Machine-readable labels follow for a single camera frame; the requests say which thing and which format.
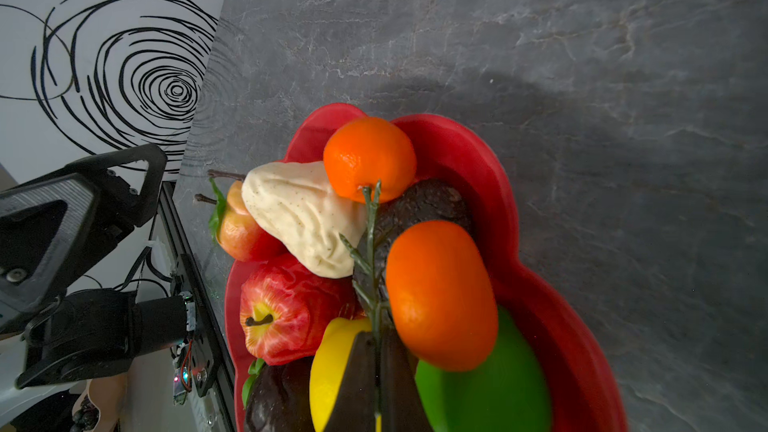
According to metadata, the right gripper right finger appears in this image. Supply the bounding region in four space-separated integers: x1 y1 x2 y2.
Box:
380 329 433 432

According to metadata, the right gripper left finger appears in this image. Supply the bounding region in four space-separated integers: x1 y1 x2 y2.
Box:
324 332 378 432

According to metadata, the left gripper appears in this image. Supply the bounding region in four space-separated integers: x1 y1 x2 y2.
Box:
1 144 167 389

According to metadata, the large yellow lemon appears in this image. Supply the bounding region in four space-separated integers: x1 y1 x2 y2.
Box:
309 318 372 431

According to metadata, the dark purple mangosteen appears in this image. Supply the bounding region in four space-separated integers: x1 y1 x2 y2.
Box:
244 357 314 432

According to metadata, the green lime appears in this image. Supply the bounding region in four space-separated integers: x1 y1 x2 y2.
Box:
415 308 553 432

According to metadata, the orange tangerine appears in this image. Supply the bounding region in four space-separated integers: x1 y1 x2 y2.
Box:
385 220 499 372
323 116 417 203

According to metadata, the red apple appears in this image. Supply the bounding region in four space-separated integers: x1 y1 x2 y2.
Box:
239 253 362 366

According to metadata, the red strawberry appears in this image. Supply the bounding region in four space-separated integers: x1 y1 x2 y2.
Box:
195 174 286 262

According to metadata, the red flower-shaped fruit bowl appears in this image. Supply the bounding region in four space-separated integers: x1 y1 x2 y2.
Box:
224 102 629 432

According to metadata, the dark avocado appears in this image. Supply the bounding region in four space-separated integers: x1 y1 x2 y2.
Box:
352 178 475 313

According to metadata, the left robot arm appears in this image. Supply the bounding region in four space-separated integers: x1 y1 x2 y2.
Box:
1 144 195 424

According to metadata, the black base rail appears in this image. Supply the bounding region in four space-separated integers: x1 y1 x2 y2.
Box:
155 182 237 431

